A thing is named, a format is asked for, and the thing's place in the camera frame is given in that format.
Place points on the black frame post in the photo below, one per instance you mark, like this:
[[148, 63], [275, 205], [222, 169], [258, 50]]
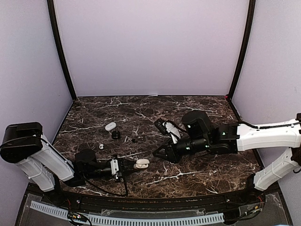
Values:
[[59, 48], [243, 49]]

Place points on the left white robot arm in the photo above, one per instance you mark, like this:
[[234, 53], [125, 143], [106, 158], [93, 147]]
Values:
[[25, 146]]

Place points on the beige gold-rimmed charging case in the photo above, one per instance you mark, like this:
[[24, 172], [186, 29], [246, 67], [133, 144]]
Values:
[[141, 164]]

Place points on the white oval charging case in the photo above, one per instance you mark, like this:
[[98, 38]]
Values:
[[110, 126]]

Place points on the white slotted cable duct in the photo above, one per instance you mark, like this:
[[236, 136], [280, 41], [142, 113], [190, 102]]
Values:
[[126, 218]]

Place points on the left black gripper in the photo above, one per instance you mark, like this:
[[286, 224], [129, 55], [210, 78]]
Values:
[[122, 162]]

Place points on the black front table rail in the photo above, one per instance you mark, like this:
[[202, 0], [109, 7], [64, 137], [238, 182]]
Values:
[[209, 202]]

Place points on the left black frame post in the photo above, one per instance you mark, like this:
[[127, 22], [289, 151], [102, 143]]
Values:
[[59, 48]]

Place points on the black round charging case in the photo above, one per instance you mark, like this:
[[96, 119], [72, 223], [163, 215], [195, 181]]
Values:
[[116, 135]]

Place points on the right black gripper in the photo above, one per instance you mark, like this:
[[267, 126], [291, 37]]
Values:
[[171, 155]]

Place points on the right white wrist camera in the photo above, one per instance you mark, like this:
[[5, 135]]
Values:
[[172, 131]]

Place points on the right black frame post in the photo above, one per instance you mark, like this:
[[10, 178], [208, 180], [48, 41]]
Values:
[[243, 49]]

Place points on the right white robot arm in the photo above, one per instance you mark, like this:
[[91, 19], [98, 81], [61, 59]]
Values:
[[242, 136]]

